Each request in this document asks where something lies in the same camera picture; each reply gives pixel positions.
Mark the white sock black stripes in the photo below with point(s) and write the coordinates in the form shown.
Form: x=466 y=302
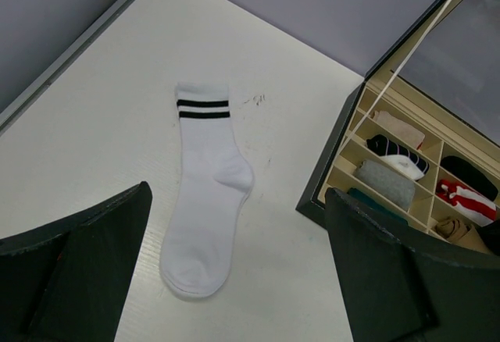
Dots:
x=215 y=182

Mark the brown ribbed sock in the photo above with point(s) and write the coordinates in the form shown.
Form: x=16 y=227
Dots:
x=459 y=233

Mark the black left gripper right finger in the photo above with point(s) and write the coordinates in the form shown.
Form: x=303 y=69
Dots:
x=399 y=284

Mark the aluminium table frame rail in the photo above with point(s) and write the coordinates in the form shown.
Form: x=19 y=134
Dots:
x=46 y=79

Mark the red white striped sock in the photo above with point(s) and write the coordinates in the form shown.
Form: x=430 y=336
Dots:
x=467 y=202

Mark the rolled teal sock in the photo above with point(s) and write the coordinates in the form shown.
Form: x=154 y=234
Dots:
x=373 y=204

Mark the rolled beige sock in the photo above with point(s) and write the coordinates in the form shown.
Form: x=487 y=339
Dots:
x=399 y=128

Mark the black compartment storage box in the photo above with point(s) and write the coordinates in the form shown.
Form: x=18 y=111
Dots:
x=442 y=77

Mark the rolled black white sock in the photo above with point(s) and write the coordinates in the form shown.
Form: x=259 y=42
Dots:
x=398 y=157

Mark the rolled grey sock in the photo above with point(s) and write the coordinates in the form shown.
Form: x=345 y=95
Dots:
x=393 y=186

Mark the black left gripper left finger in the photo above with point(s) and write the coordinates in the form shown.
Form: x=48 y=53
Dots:
x=68 y=280

